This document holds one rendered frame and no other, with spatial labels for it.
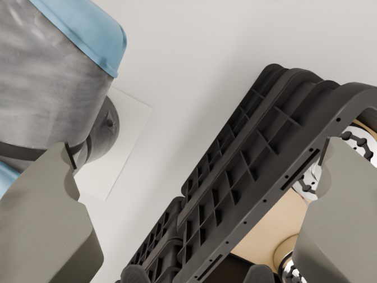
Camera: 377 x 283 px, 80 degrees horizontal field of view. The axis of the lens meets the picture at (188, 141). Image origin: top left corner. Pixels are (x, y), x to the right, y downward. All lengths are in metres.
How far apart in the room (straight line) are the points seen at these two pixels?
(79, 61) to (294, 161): 0.19
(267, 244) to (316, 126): 0.25
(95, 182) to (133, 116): 0.17
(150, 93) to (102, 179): 0.21
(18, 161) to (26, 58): 0.10
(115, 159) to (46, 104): 0.27
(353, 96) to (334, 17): 0.26
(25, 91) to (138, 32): 0.23
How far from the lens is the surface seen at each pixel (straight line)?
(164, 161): 0.45
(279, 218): 0.38
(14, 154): 0.25
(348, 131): 0.30
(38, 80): 0.20
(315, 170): 0.30
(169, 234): 0.41
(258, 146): 0.29
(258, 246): 0.41
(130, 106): 0.42
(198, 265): 0.27
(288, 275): 0.42
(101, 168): 0.49
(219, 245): 0.25
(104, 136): 0.39
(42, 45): 0.20
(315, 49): 0.44
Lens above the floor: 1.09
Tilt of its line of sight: 66 degrees down
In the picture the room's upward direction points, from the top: 178 degrees counter-clockwise
